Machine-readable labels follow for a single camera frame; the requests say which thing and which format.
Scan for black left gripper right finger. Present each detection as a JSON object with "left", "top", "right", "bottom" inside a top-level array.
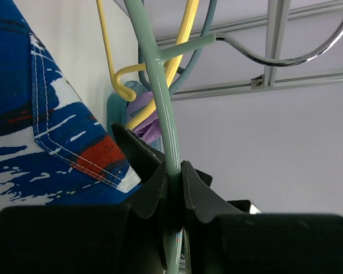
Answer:
[{"left": 181, "top": 161, "right": 343, "bottom": 273}]

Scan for aluminium frame post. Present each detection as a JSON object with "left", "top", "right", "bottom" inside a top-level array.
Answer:
[{"left": 154, "top": 0, "right": 343, "bottom": 100}]

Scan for blue red white patterned trousers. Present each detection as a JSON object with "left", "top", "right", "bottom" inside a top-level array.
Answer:
[{"left": 0, "top": 1, "right": 141, "bottom": 207}]

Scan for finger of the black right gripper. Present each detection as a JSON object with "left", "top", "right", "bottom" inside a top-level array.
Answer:
[
  {"left": 193, "top": 169, "right": 213, "bottom": 188},
  {"left": 111, "top": 123, "right": 166, "bottom": 183}
]

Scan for mint green plastic hanger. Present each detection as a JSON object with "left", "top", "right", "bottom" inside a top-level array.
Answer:
[{"left": 122, "top": 0, "right": 343, "bottom": 274}]

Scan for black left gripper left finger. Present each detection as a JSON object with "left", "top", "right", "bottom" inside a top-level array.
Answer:
[{"left": 0, "top": 164, "right": 169, "bottom": 273}]

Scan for teal plastic hanger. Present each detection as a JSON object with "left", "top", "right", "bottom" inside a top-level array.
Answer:
[{"left": 138, "top": 0, "right": 218, "bottom": 96}]

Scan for purple garment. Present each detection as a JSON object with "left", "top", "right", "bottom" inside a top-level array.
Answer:
[{"left": 127, "top": 91, "right": 162, "bottom": 143}]

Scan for yellow plastic hanger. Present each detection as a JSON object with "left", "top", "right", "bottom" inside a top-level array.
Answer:
[{"left": 96, "top": 0, "right": 199, "bottom": 130}]

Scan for teal plastic basket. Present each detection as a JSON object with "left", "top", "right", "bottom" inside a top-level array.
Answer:
[{"left": 106, "top": 80, "right": 161, "bottom": 151}]

